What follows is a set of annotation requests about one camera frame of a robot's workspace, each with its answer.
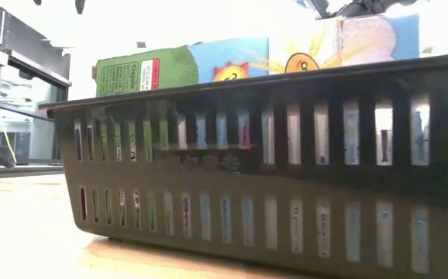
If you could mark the black slotted plastic basket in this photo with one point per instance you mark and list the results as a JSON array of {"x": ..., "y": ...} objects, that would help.
[{"x": 247, "y": 182}]

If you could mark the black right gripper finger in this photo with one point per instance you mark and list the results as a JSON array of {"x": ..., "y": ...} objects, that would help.
[{"x": 319, "y": 8}]

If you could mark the green yellow crayon box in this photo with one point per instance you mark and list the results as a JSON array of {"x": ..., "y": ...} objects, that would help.
[{"x": 169, "y": 69}]

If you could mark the black metal table frame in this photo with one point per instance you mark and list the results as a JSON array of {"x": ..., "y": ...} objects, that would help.
[{"x": 22, "y": 170}]

